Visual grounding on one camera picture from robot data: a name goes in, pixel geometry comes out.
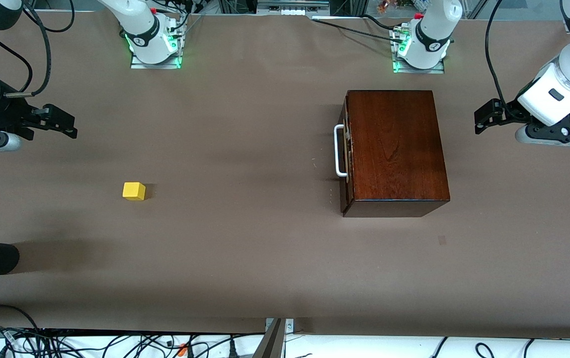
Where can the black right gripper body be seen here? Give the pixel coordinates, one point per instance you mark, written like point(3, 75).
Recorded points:
point(2, 114)

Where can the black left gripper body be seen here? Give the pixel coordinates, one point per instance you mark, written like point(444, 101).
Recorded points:
point(508, 112)

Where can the yellow wooden block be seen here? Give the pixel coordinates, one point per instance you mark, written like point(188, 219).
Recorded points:
point(133, 191)

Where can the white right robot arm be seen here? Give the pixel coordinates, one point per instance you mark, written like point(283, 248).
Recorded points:
point(143, 30)

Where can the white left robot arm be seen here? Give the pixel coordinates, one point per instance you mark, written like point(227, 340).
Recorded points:
point(431, 30)

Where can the dark brown wooden cabinet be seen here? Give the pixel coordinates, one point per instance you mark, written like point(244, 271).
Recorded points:
point(394, 149)

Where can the white power strip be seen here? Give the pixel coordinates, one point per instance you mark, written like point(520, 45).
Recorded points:
point(292, 11)

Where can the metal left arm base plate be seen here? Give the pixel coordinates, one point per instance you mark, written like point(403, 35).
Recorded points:
point(436, 70)

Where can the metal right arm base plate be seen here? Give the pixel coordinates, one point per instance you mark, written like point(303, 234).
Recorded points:
point(138, 64)

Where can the aluminium bracket post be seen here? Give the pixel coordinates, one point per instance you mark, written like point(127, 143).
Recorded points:
point(272, 343)

